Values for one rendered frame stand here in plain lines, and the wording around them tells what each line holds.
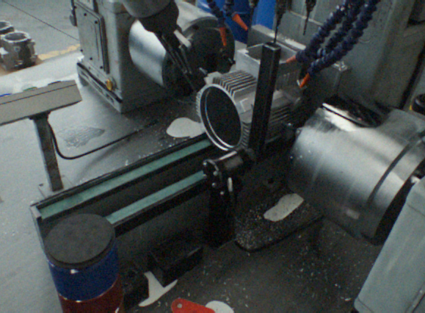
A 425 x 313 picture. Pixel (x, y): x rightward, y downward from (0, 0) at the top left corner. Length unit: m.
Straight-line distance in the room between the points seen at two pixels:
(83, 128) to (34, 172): 0.21
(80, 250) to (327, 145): 0.46
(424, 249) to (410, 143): 0.16
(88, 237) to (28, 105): 0.53
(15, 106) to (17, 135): 0.40
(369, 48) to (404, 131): 0.33
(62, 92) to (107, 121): 0.39
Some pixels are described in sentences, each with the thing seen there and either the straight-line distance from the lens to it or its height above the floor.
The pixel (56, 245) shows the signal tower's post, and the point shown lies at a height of 1.22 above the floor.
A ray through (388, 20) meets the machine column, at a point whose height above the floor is 1.24.
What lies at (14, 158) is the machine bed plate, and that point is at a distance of 1.18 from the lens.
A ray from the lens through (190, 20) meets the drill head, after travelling 1.01.
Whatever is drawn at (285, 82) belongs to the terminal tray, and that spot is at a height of 1.09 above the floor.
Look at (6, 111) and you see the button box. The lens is 0.87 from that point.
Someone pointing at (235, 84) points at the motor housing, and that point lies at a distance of 0.84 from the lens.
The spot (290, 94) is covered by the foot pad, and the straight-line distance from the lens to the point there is 0.90.
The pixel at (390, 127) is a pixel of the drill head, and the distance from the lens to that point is 0.70.
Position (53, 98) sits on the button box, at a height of 1.06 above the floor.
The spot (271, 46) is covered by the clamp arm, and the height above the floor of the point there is 1.25.
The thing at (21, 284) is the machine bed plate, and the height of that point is 0.80.
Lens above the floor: 1.51
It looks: 36 degrees down
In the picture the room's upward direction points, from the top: 6 degrees clockwise
